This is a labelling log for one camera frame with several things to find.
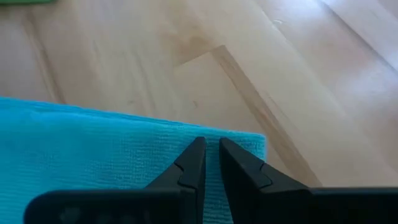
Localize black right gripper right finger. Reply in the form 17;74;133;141
219;137;312;224

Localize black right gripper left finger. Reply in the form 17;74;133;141
145;136;208;224

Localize blue microfiber towel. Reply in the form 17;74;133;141
0;96;267;224

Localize dark green microfiber towel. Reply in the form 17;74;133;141
0;0;55;5

